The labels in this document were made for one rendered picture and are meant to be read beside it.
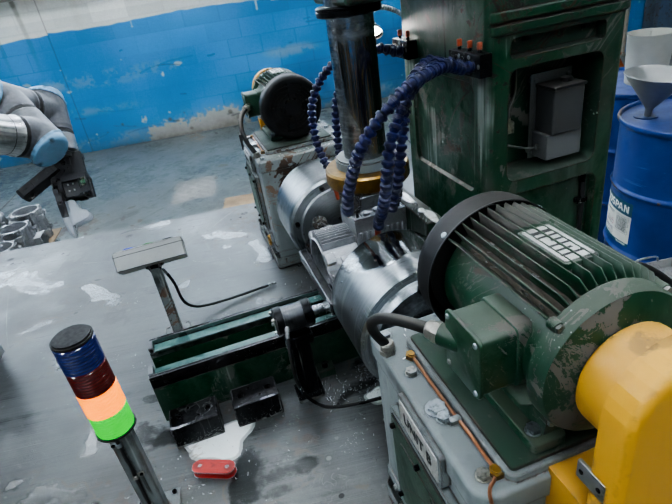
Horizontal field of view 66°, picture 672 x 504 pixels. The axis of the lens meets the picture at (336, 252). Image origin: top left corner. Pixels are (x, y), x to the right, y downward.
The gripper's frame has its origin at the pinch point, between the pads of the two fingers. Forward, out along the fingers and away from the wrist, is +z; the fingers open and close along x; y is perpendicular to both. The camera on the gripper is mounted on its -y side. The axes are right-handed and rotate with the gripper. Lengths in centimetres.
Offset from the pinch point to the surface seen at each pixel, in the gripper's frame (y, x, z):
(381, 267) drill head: 59, -51, 31
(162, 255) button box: 19.6, -3.6, 11.8
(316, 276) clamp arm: 52, -25, 28
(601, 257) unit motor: 66, -95, 36
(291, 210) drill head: 53, -10, 10
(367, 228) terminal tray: 65, -31, 22
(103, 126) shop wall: -57, 510, -232
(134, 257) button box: 13.1, -3.6, 10.4
